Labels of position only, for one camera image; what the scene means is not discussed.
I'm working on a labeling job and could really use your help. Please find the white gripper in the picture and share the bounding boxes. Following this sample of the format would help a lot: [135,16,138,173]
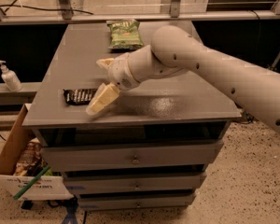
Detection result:
[86,53,140,116]

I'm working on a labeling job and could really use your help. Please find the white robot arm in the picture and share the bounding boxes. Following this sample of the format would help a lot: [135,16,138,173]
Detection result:
[86,25,280,134]

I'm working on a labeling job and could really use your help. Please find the black rxbar chocolate wrapper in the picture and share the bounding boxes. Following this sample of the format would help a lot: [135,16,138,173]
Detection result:
[63,89,97,105]

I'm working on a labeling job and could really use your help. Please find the green snack bag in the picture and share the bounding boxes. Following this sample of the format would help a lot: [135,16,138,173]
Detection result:
[106,19,144,50]

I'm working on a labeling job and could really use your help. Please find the grey drawer cabinet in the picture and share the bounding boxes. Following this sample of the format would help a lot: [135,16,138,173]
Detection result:
[23,23,240,211]

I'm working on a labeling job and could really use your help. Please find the white pump soap bottle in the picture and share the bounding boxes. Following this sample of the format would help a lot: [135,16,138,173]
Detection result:
[0,60,22,91]

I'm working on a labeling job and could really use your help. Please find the green stick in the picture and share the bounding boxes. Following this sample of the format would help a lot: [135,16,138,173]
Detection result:
[13,165,50,200]

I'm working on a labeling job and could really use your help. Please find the snack packs in box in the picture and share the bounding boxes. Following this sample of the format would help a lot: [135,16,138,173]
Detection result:
[14,138,48,176]

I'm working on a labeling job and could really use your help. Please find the cardboard box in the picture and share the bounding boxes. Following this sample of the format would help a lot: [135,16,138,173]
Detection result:
[0,104,73,201]

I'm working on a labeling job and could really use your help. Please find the metal frame rail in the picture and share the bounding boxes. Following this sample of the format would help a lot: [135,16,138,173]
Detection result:
[0,10,280,25]

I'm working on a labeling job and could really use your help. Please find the black cable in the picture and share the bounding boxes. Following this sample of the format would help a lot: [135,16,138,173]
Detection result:
[0,4,94,17]

